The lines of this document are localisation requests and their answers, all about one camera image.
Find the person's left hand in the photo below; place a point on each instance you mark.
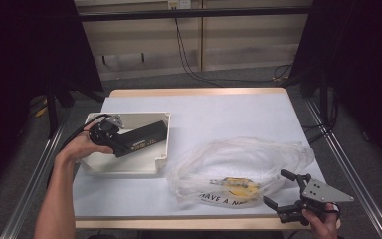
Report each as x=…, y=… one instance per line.
x=79, y=146

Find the black rectangular box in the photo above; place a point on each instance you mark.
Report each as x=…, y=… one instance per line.
x=142, y=137

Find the person's right hand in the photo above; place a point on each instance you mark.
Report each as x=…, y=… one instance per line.
x=323, y=225

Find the clear plastic bag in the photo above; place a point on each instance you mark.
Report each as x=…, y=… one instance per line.
x=238, y=159

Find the black curtain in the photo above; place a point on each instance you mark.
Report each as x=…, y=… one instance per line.
x=30, y=49
x=361, y=49

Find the black metal stand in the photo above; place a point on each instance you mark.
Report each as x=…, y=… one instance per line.
x=51, y=113

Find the white plastic bin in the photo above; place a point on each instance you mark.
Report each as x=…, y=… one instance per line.
x=146, y=166

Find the white board mat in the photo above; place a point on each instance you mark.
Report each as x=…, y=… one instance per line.
x=219, y=116

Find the aluminium floor rail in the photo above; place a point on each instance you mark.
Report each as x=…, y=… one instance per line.
x=30, y=189
x=348, y=166

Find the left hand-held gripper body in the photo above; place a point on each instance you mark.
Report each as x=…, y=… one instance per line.
x=102, y=132

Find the black horizontal bar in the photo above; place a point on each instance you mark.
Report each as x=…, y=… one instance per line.
x=195, y=14

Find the white wall socket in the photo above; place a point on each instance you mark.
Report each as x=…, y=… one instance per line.
x=179, y=4

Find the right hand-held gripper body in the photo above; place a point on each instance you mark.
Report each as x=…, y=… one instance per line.
x=321, y=194

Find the wooden table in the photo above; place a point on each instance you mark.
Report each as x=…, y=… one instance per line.
x=195, y=91

